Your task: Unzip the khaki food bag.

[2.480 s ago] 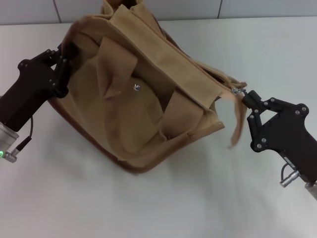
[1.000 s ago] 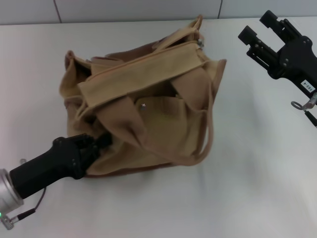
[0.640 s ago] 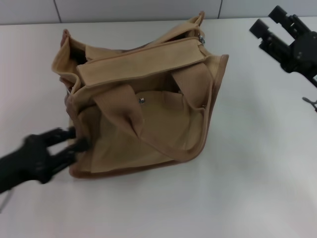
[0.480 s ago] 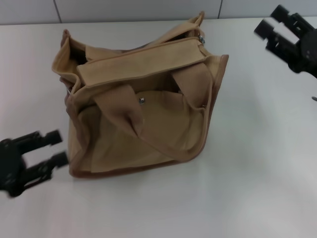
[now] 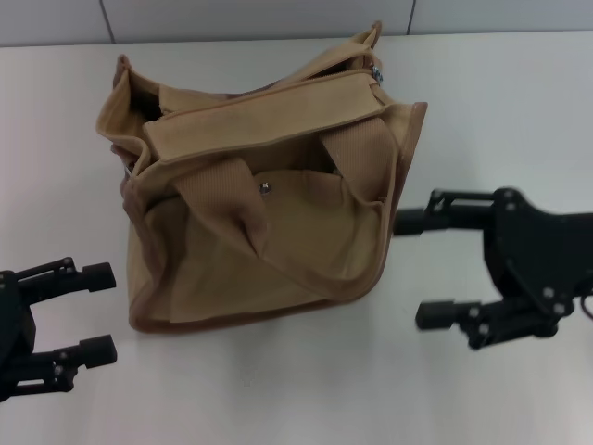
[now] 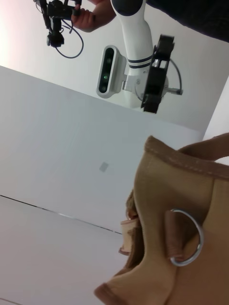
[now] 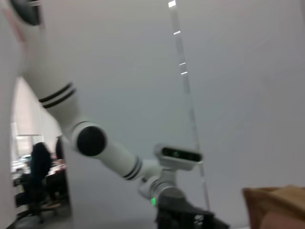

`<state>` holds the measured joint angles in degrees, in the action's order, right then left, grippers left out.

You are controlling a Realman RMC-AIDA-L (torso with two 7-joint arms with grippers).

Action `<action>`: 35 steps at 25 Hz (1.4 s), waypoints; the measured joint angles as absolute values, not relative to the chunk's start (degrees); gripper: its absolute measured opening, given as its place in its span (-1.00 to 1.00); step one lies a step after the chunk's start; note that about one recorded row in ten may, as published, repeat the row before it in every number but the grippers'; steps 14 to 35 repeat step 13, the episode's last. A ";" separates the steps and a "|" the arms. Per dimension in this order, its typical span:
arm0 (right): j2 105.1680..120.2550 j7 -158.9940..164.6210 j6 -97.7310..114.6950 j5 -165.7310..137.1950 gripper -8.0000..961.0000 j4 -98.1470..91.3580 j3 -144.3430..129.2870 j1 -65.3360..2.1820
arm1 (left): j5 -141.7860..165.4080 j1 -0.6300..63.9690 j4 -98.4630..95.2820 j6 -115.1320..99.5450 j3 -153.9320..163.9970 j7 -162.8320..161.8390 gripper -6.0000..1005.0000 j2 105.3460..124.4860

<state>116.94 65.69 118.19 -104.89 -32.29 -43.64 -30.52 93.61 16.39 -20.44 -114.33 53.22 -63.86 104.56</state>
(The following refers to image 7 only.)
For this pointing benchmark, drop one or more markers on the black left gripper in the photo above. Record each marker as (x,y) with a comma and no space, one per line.
(176,214)

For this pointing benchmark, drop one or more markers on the khaki canvas food bag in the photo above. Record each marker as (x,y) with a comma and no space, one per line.
(274,207)

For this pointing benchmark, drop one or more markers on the white and silver left robot arm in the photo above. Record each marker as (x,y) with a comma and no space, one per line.
(114,152)

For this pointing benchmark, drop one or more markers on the seated person in black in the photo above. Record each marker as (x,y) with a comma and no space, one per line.
(39,164)

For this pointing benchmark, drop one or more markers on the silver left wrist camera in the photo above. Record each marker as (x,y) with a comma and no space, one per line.
(178,155)

